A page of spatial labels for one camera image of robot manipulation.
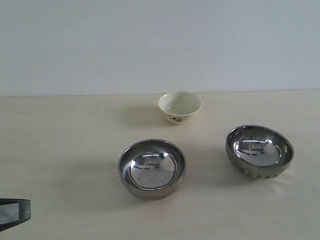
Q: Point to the ribbed steel bowl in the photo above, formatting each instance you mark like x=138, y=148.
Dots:
x=258, y=152

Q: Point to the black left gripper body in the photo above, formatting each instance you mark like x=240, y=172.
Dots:
x=14, y=211

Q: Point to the cream floral ceramic bowl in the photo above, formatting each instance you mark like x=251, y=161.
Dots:
x=179, y=107

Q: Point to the smooth steel bowl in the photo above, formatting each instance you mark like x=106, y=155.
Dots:
x=152, y=169

